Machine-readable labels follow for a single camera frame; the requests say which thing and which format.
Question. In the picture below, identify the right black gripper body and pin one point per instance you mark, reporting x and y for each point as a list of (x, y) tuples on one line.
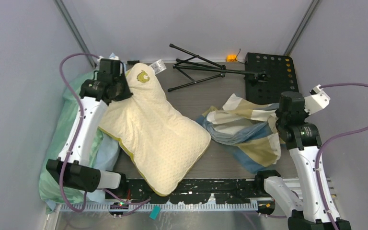
[(280, 120)]

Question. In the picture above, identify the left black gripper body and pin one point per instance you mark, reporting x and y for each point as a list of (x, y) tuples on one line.
[(123, 89)]

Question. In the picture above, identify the blue beige checkered pillow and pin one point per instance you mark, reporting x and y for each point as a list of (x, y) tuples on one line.
[(246, 130)]

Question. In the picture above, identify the white quilted pillow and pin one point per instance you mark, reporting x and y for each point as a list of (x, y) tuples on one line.
[(162, 143)]

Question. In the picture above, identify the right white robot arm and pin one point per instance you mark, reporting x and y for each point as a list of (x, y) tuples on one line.
[(316, 209)]

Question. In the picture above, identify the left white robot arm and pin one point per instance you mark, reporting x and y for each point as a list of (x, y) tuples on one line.
[(72, 168)]

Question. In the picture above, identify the light blue pillow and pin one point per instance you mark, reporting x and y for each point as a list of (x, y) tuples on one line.
[(105, 159)]

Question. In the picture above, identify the small black clip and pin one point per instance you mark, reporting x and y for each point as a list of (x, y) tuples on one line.
[(132, 62)]

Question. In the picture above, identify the black perforated board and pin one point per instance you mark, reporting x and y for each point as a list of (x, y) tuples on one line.
[(276, 75)]

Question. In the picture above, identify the orange small block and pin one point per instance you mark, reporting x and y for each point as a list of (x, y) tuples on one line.
[(231, 58)]

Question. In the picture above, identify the black folding tripod stand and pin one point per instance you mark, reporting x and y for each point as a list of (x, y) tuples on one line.
[(199, 63)]

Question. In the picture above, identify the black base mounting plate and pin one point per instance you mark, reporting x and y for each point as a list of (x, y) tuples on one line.
[(197, 191)]

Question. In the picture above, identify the teal tape piece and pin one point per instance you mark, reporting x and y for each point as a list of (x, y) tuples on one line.
[(155, 212)]

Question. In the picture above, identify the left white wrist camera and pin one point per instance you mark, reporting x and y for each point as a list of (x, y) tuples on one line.
[(111, 58)]

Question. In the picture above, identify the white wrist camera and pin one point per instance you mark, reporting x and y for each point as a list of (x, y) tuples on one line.
[(317, 101), (111, 58)]

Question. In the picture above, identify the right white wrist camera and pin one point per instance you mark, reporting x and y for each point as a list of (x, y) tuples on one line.
[(317, 101)]

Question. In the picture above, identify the aluminium slotted rail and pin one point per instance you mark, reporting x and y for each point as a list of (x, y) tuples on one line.
[(113, 205)]

